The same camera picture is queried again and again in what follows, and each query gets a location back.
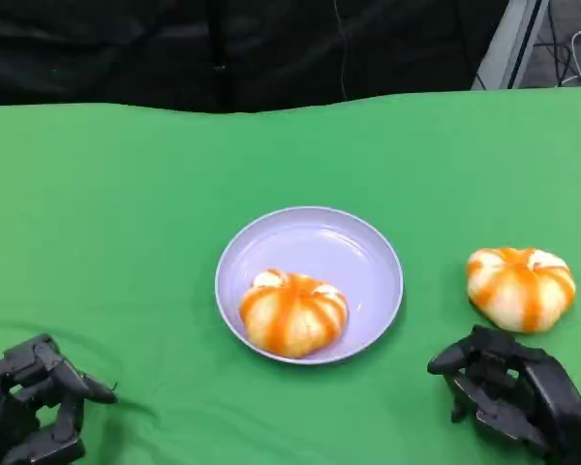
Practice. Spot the black backdrop curtain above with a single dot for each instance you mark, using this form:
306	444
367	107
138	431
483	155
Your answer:
126	48

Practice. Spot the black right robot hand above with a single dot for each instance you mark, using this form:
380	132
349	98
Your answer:
537	387

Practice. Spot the orange white toy bread roll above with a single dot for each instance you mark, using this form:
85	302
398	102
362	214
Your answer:
518	290
290	315

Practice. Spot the green table cloth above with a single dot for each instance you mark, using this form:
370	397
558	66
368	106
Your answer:
126	194

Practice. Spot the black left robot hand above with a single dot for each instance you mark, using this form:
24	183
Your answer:
9	426

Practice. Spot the lilac plate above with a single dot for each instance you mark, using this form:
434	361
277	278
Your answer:
319	242

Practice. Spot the grey metal frame post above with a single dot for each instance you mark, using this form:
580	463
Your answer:
508	43

